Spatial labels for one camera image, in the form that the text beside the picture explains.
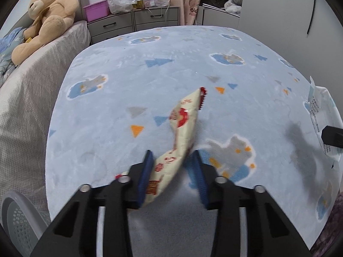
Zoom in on blue patterned pillow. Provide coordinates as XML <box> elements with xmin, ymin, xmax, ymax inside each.
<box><xmin>0</xmin><ymin>27</ymin><xmax>24</xmax><ymax>49</ymax></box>

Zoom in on blue floral quilt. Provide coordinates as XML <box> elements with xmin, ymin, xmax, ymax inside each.
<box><xmin>0</xmin><ymin>45</ymin><xmax>18</xmax><ymax>86</ymax></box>

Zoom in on plain pink board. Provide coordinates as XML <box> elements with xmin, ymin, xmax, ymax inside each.
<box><xmin>167</xmin><ymin>0</ymin><xmax>185</xmax><ymax>26</ymax></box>

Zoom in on light blue mask packet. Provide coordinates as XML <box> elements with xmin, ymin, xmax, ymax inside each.
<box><xmin>307</xmin><ymin>76</ymin><xmax>343</xmax><ymax>169</ymax></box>

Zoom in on purple shaggy rug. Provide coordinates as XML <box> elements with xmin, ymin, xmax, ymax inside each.
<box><xmin>311</xmin><ymin>190</ymin><xmax>343</xmax><ymax>257</ymax></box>

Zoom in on large tan teddy bear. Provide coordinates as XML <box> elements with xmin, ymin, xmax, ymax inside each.
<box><xmin>11</xmin><ymin>0</ymin><xmax>80</xmax><ymax>65</ymax></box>

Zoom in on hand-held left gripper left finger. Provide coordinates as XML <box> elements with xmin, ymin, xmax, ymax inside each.
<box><xmin>29</xmin><ymin>150</ymin><xmax>156</xmax><ymax>257</ymax></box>

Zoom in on bed with grey cover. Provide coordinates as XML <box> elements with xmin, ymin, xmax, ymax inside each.
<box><xmin>0</xmin><ymin>21</ymin><xmax>92</xmax><ymax>212</ymax></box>

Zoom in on purple plastic bin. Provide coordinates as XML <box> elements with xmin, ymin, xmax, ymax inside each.
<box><xmin>83</xmin><ymin>0</ymin><xmax>110</xmax><ymax>22</ymax></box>

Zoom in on grey nightstand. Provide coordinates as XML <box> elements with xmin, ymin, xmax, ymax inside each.
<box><xmin>133</xmin><ymin>5</ymin><xmax>180</xmax><ymax>31</ymax></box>
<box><xmin>87</xmin><ymin>11</ymin><xmax>134</xmax><ymax>45</ymax></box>

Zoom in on white cable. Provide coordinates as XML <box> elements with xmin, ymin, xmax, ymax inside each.
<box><xmin>146</xmin><ymin>5</ymin><xmax>172</xmax><ymax>22</ymax></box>

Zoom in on grey perforated plastic basket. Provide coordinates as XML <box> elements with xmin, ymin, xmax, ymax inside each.
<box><xmin>0</xmin><ymin>190</ymin><xmax>51</xmax><ymax>257</ymax></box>

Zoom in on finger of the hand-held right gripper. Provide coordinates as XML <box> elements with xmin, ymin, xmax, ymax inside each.
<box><xmin>320</xmin><ymin>124</ymin><xmax>343</xmax><ymax>149</ymax></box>

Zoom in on cream snack wrapper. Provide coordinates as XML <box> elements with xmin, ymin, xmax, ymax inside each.
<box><xmin>115</xmin><ymin>87</ymin><xmax>208</xmax><ymax>208</ymax></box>

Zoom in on pink board with animal print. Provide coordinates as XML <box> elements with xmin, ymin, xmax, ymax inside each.
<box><xmin>184</xmin><ymin>0</ymin><xmax>204</xmax><ymax>26</ymax></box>

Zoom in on white cabinet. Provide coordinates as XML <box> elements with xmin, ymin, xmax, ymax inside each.
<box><xmin>185</xmin><ymin>0</ymin><xmax>343</xmax><ymax>67</ymax></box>

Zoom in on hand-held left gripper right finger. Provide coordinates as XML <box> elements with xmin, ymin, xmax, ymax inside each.
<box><xmin>188</xmin><ymin>150</ymin><xmax>313</xmax><ymax>257</ymax></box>

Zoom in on white cloth bundle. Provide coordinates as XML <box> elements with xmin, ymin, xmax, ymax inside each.
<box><xmin>224</xmin><ymin>0</ymin><xmax>243</xmax><ymax>12</ymax></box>

